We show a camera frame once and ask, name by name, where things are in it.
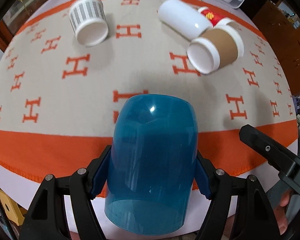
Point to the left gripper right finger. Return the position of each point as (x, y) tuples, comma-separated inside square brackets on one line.
[(254, 217)]

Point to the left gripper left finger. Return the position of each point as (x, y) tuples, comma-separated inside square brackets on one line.
[(46, 216)]

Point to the blue translucent plastic cup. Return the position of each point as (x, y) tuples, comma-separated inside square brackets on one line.
[(152, 164)]

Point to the brown sleeved paper cup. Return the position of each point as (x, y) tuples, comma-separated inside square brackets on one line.
[(215, 48)]

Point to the red paper cup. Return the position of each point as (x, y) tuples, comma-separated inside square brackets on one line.
[(217, 19)]

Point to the plain white cup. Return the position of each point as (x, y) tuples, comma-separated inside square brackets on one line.
[(184, 19)]

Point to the grey checked paper cup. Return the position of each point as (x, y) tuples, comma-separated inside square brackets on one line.
[(88, 22)]

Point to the person's right hand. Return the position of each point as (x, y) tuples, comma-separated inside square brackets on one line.
[(279, 211)]

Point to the yellow wooden stool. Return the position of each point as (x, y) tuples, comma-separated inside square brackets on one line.
[(14, 212)]

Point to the orange H-pattern blanket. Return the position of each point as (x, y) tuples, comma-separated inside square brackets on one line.
[(59, 100)]

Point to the wooden glass sliding door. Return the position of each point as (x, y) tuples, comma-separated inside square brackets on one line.
[(27, 2)]

